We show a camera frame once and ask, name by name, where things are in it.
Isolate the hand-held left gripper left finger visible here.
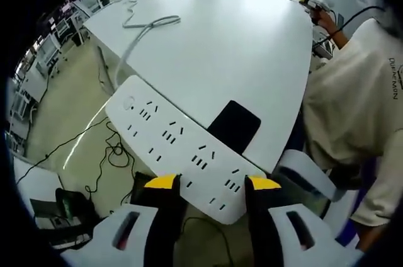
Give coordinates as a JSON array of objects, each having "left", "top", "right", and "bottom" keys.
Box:
[{"left": 59, "top": 173, "right": 187, "bottom": 267}]

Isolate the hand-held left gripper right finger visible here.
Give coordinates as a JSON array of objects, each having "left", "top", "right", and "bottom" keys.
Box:
[{"left": 244, "top": 174, "right": 366, "bottom": 267}]

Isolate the white power strip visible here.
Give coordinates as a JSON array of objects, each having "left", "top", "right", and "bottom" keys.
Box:
[{"left": 105, "top": 74, "right": 275, "bottom": 225}]

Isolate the grey power strip cable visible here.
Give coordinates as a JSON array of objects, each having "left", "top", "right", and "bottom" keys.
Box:
[{"left": 113, "top": 0, "right": 182, "bottom": 90}]

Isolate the person's right hand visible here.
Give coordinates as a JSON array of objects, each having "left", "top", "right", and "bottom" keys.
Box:
[{"left": 315, "top": 11, "right": 338, "bottom": 37}]

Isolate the black box under table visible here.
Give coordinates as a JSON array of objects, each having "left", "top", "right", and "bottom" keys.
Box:
[{"left": 130, "top": 171, "right": 161, "bottom": 207}]

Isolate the black floor device green light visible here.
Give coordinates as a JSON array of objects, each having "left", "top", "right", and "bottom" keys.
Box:
[{"left": 30, "top": 186, "right": 95, "bottom": 246}]

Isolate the person in beige shirt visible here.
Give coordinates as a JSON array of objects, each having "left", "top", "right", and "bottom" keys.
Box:
[{"left": 302, "top": 18, "right": 403, "bottom": 227}]

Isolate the group of white office chairs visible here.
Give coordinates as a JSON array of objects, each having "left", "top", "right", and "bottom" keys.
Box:
[{"left": 9, "top": 0, "right": 195, "bottom": 123}]

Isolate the black worn device cable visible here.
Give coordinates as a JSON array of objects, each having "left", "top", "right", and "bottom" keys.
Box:
[{"left": 314, "top": 4, "right": 387, "bottom": 46}]

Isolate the black floor cable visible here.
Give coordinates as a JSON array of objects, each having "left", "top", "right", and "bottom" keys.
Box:
[{"left": 15, "top": 115, "right": 136, "bottom": 208}]

